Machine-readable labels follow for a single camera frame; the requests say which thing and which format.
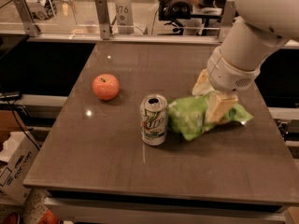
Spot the white cardboard box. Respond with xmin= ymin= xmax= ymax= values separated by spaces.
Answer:
xmin=0 ymin=132 xmax=38 ymax=205

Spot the red apple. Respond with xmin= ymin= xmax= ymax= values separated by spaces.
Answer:
xmin=92 ymin=74 xmax=120 ymax=101

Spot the green rice chip bag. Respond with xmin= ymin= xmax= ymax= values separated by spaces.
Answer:
xmin=168 ymin=91 xmax=253 ymax=141

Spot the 7up soda can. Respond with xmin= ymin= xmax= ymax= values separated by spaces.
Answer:
xmin=140 ymin=93 xmax=168 ymax=146

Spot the left metal bracket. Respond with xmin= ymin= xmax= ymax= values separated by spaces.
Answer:
xmin=12 ymin=0 xmax=40 ymax=37

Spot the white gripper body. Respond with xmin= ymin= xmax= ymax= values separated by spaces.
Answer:
xmin=206 ymin=47 xmax=260 ymax=91

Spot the numbered white sign post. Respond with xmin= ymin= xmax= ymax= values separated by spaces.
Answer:
xmin=114 ymin=0 xmax=134 ymax=35

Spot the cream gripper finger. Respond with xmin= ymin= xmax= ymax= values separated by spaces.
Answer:
xmin=205 ymin=91 xmax=238 ymax=123
xmin=192 ymin=68 xmax=214 ymax=96

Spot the middle metal bracket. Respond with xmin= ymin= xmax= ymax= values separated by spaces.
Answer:
xmin=95 ymin=0 xmax=112 ymax=40

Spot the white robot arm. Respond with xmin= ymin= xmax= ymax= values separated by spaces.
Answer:
xmin=192 ymin=0 xmax=299 ymax=123

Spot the metal bracket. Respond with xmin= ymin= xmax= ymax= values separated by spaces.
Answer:
xmin=219 ymin=0 xmax=236 ymax=42
xmin=12 ymin=0 xmax=40 ymax=37
xmin=95 ymin=0 xmax=112 ymax=40

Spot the black cable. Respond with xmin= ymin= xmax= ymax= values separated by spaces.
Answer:
xmin=0 ymin=82 xmax=41 ymax=151

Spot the right metal bracket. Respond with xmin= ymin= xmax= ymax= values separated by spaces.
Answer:
xmin=219 ymin=0 xmax=236 ymax=42

